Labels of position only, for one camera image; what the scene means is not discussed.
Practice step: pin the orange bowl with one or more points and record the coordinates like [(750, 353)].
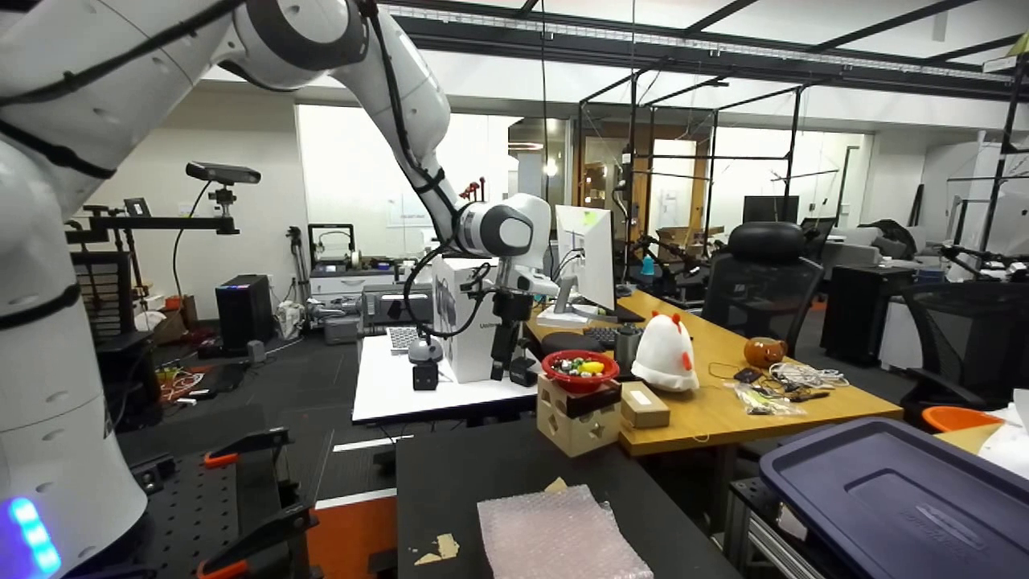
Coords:
[(956, 420)]

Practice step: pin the white table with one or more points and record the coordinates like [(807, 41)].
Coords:
[(398, 388)]

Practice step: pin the white computer monitor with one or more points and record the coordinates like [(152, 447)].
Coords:
[(588, 258)]

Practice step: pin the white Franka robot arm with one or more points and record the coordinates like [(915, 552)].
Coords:
[(65, 323)]

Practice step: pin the black cabinet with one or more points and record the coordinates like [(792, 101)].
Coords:
[(862, 310)]

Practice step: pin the pile of snack wrappers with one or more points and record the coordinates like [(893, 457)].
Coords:
[(791, 388)]

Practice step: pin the dark can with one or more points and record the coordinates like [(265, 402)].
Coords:
[(629, 353)]

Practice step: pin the black computer tower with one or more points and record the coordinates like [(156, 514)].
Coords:
[(245, 310)]

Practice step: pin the black camera on stand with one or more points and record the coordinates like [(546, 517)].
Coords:
[(225, 173)]

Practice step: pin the black office chair with headrest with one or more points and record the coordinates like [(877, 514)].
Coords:
[(759, 283)]

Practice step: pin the wooden shape sorter box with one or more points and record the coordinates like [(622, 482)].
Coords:
[(579, 426)]

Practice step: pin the black mesh chair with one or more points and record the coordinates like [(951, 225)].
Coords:
[(968, 342)]

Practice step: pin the large white box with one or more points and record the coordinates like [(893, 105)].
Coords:
[(471, 323)]

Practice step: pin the white and red helmet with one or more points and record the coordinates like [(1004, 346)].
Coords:
[(664, 355)]

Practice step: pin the small tan box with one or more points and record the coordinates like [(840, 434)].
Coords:
[(646, 406)]

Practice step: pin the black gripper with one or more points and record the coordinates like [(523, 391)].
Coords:
[(516, 307)]

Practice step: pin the wooden desk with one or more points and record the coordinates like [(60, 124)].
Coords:
[(718, 414)]

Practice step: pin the dark blue storage tote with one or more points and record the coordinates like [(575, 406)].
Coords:
[(901, 504)]

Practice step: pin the orange ball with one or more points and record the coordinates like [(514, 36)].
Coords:
[(767, 353)]

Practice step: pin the black joystick stand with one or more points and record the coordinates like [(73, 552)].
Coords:
[(427, 369)]

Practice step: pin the large yellow tape scrap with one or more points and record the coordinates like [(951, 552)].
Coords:
[(439, 547)]

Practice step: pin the black flat monitor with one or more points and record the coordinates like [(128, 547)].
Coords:
[(773, 209)]

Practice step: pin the small yellow tape scrap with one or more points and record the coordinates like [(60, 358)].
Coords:
[(554, 486)]

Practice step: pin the grey electronic device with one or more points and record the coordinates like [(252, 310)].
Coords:
[(398, 307)]

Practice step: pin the black frame printer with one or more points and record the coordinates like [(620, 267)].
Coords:
[(332, 249)]

